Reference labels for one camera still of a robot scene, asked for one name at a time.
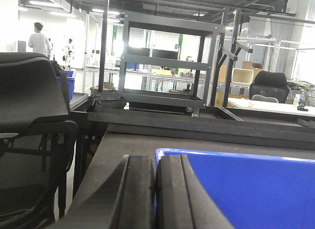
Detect black bag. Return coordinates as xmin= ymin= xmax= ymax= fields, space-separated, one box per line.
xmin=87 ymin=92 xmax=126 ymax=112

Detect blue plastic bin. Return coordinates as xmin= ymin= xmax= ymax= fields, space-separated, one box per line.
xmin=156 ymin=148 xmax=315 ymax=229

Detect distant blue bin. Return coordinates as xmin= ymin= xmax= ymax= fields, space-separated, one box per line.
xmin=56 ymin=70 xmax=75 ymax=100

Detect black chair at far table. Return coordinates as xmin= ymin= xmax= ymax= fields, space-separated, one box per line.
xmin=249 ymin=70 xmax=289 ymax=103

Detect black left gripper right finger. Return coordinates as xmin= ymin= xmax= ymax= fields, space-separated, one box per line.
xmin=156 ymin=155 xmax=234 ymax=229

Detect white far table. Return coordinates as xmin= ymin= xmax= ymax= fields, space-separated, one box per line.
xmin=228 ymin=98 xmax=315 ymax=117

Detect black conveyor side frame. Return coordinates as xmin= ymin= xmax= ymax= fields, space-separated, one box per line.
xmin=88 ymin=109 xmax=315 ymax=151

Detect black metal shelf cart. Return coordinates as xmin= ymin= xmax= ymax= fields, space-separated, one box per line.
xmin=118 ymin=12 xmax=225 ymax=108

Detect black office chair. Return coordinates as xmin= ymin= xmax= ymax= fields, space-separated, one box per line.
xmin=0 ymin=52 xmax=78 ymax=229

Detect person in white shirt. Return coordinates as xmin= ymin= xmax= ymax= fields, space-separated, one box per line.
xmin=28 ymin=22 xmax=52 ymax=58

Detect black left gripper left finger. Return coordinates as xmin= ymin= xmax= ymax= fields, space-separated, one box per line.
xmin=50 ymin=155 xmax=155 ymax=229

